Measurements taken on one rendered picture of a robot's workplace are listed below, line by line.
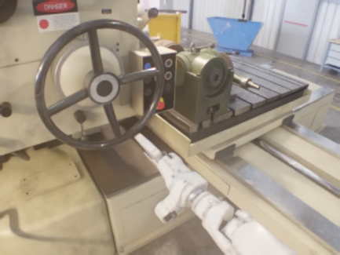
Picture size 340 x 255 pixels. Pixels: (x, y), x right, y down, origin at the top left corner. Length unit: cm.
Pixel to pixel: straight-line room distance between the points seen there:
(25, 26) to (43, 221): 89
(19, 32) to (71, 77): 21
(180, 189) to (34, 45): 61
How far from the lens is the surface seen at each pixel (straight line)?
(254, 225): 44
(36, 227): 129
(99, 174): 139
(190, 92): 106
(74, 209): 128
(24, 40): 80
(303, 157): 162
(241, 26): 695
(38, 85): 59
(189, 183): 52
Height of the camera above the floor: 155
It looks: 32 degrees down
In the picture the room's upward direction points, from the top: 3 degrees clockwise
